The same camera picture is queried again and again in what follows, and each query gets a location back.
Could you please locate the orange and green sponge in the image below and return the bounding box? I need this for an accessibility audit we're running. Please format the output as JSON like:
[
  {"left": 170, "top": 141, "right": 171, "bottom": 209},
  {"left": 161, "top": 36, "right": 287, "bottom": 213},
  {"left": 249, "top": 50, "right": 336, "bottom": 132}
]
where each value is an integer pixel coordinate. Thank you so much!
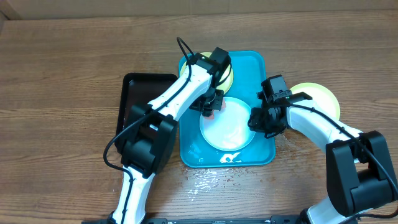
[{"left": 202, "top": 98, "right": 227, "bottom": 121}]

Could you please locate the yellow plate top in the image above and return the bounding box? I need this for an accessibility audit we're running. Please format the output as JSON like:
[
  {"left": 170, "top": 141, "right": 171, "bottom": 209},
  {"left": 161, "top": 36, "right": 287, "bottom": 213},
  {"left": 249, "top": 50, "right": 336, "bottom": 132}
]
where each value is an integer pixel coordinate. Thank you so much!
[{"left": 179, "top": 58, "right": 233, "bottom": 94}]

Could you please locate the yellow plate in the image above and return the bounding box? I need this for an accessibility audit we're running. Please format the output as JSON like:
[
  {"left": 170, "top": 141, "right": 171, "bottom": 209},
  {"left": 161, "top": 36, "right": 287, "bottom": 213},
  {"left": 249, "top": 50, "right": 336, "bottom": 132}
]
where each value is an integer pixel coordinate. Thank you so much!
[
  {"left": 179, "top": 58, "right": 233, "bottom": 94},
  {"left": 290, "top": 83, "right": 340, "bottom": 120}
]

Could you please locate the light blue plate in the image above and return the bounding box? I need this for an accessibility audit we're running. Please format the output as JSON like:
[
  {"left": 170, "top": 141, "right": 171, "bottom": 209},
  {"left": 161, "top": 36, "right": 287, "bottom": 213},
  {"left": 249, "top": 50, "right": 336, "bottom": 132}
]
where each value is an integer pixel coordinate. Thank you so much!
[{"left": 199, "top": 97, "right": 255, "bottom": 151}]

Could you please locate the yellow plate bottom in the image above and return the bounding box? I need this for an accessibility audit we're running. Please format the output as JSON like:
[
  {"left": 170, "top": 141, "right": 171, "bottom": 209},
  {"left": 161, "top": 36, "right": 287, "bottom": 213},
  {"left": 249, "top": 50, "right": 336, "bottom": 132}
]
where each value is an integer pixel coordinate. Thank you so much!
[{"left": 290, "top": 83, "right": 340, "bottom": 120}]

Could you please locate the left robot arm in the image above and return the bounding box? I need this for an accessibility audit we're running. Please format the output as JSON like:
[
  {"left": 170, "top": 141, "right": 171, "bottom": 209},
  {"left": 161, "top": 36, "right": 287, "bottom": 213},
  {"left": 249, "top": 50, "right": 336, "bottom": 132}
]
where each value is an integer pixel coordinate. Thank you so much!
[{"left": 106, "top": 47, "right": 231, "bottom": 223}]

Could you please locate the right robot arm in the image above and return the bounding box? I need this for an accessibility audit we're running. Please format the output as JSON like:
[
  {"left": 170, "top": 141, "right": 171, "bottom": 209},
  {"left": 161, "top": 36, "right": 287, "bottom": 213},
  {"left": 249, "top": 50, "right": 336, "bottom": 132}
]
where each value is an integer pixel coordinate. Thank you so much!
[{"left": 248, "top": 75, "right": 397, "bottom": 224}]

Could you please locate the teal plastic tray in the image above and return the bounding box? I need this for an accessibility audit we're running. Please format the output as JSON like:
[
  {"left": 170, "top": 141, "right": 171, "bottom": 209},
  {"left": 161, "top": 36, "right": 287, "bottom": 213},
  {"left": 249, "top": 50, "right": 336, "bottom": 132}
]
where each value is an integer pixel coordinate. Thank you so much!
[{"left": 179, "top": 51, "right": 276, "bottom": 168}]

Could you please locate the black rectangular tray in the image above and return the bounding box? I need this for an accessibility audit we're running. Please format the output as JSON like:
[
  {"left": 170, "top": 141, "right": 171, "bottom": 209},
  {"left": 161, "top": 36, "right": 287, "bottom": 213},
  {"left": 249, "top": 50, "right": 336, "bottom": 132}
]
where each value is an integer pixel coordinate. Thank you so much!
[{"left": 114, "top": 72, "right": 178, "bottom": 155}]

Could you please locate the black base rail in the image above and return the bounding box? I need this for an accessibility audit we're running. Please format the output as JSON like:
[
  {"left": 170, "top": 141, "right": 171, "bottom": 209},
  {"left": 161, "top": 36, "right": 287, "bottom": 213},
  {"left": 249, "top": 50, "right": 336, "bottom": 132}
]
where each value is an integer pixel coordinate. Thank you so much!
[{"left": 81, "top": 214, "right": 358, "bottom": 224}]

